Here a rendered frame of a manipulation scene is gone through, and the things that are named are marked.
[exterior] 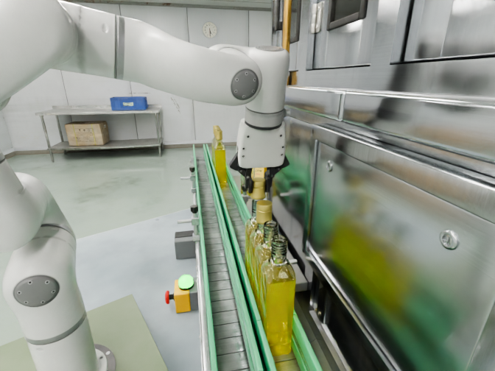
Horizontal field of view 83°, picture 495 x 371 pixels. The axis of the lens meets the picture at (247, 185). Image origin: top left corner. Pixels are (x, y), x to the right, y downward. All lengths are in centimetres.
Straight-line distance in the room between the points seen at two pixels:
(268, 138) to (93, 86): 604
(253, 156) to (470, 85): 36
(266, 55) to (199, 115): 582
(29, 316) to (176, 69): 45
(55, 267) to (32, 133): 653
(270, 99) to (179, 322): 68
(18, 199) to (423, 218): 55
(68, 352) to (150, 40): 54
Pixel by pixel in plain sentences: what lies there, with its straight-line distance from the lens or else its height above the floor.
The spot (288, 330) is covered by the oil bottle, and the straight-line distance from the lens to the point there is 63.
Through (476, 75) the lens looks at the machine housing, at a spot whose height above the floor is 142.
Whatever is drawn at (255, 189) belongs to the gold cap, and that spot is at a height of 118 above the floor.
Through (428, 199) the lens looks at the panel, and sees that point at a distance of 39.
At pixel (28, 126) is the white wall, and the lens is 704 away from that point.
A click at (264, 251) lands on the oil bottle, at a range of 58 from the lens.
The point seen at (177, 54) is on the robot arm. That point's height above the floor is 144.
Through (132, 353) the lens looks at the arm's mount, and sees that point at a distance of 77.
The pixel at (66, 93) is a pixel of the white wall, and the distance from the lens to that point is 667.
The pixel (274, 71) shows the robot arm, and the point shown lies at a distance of 51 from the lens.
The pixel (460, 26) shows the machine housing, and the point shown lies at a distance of 44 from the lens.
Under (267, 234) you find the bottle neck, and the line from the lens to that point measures 56.
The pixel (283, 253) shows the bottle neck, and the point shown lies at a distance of 52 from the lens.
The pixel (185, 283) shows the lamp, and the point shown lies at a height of 85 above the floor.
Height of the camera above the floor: 141
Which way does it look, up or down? 21 degrees down
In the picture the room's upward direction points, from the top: straight up
